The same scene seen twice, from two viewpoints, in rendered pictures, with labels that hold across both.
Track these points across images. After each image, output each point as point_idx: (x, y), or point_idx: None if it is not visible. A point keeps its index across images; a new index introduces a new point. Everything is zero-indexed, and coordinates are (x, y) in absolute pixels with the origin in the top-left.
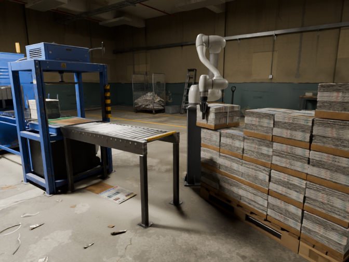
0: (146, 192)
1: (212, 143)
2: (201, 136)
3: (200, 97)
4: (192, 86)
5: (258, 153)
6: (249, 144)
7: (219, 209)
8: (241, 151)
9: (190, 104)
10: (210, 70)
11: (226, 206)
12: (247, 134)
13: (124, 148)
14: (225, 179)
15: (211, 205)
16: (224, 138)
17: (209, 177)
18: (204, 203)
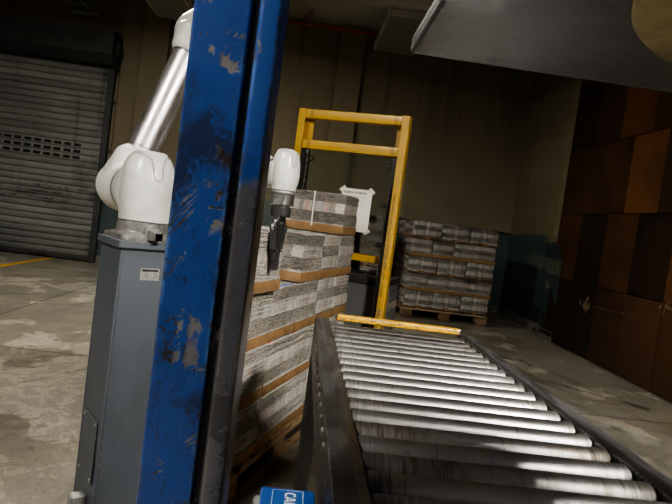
0: None
1: (259, 329)
2: None
3: (289, 211)
4: (169, 159)
5: (307, 307)
6: (301, 298)
7: (261, 481)
8: (294, 316)
9: (166, 229)
10: (175, 111)
11: (239, 475)
12: (303, 279)
13: None
14: (269, 399)
15: (252, 492)
16: (275, 303)
17: (241, 428)
18: (251, 502)
